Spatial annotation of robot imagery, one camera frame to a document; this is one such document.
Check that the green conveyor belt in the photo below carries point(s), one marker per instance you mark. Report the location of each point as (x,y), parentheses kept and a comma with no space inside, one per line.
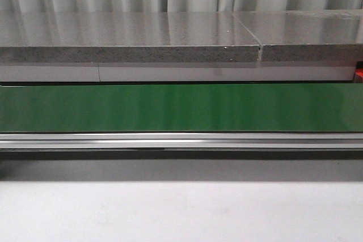
(317,107)

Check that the white cabinet front panel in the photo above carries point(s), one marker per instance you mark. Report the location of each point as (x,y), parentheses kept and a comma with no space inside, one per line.
(178,72)

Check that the grey stone slab right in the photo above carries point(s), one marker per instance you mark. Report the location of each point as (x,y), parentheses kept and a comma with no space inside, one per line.
(312,36)

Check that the grey stone countertop slab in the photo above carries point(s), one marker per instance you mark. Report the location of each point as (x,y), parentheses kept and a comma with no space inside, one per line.
(125,37)

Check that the red object at right edge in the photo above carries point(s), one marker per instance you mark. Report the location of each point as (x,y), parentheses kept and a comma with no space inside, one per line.
(358,76)

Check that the aluminium conveyor side rail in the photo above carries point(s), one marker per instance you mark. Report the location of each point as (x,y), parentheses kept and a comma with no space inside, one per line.
(239,141)

